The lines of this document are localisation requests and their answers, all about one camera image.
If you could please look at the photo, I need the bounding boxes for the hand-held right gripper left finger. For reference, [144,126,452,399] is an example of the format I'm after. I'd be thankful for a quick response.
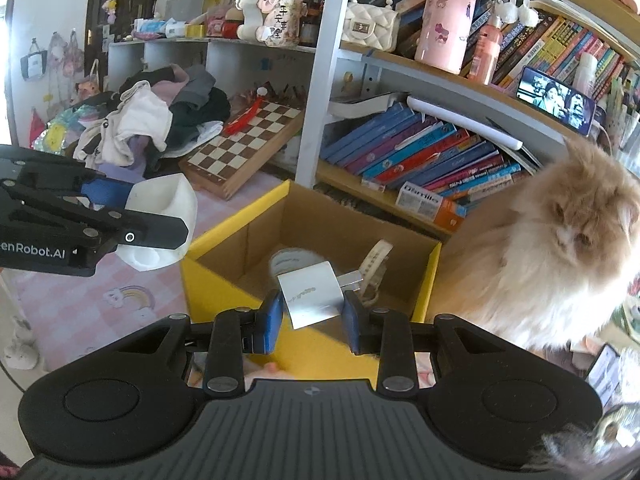
[107,290,286,396]

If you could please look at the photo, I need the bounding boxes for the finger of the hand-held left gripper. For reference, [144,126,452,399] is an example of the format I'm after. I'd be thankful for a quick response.
[75,207,194,253]
[0,144,135,211]

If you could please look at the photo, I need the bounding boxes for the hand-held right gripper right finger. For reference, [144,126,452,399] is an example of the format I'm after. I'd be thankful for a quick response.
[342,290,523,396]

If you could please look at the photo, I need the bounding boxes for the large white charger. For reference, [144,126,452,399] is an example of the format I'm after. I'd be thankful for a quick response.
[116,172,198,272]

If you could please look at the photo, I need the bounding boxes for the small white charger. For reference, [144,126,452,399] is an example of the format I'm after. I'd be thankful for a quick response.
[276,260,364,331]

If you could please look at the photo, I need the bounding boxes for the clear tape roll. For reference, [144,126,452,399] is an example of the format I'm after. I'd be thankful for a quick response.
[269,247,331,281]

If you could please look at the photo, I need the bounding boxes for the yellow cardboard box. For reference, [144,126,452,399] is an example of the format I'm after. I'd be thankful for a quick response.
[180,180,443,383]

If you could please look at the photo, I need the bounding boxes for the white wristwatch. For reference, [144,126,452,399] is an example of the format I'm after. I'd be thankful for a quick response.
[345,240,393,306]

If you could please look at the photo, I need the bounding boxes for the white crumpled cloth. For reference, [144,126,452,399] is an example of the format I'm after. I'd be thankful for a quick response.
[5,320,39,372]

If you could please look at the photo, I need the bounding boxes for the pile of clothes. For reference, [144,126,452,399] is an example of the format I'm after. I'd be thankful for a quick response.
[72,64,232,181]

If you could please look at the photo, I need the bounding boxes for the wooden chessboard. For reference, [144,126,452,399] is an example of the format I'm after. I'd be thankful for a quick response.
[178,92,307,201]

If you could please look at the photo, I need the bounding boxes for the red plastic toy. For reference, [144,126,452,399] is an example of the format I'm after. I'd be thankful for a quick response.
[222,87,271,136]

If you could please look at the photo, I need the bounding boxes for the white tote bag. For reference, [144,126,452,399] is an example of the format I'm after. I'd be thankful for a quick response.
[20,37,49,82]

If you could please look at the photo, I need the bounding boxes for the white shelf cabinet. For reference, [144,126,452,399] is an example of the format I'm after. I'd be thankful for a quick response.
[107,37,318,96]

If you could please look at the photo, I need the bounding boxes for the row of colourful books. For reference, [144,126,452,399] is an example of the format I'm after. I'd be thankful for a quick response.
[320,102,538,233]

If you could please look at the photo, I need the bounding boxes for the fluffy orange white cat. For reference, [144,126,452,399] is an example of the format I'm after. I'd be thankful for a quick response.
[427,135,640,361]

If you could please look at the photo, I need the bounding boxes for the white ceramic figurine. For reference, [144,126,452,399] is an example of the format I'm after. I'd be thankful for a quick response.
[235,0,308,48]

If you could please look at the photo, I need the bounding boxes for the fluffy grey charm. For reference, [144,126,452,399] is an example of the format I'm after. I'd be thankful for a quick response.
[530,400,640,480]

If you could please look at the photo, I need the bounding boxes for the black smartphone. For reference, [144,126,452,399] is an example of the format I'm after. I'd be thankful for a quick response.
[585,342,623,406]

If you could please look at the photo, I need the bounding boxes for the white quilted handbag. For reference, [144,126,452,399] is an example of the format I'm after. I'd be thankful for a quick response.
[342,0,401,53]

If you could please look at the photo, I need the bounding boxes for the pink bottle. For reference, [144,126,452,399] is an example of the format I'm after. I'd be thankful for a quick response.
[467,15,503,86]

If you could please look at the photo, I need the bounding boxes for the phone showing video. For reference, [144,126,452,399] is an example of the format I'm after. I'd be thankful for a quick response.
[515,66,597,136]

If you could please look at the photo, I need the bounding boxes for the pink cup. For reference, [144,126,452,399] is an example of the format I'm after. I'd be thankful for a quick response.
[414,0,476,75]

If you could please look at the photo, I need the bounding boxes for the row of upright books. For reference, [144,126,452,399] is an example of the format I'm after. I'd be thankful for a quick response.
[395,0,631,106]

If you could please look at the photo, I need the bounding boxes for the white bottle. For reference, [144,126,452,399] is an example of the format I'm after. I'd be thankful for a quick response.
[572,52,600,98]

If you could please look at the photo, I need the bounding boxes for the white bookshelf frame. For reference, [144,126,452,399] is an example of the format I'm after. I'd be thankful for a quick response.
[295,0,640,241]

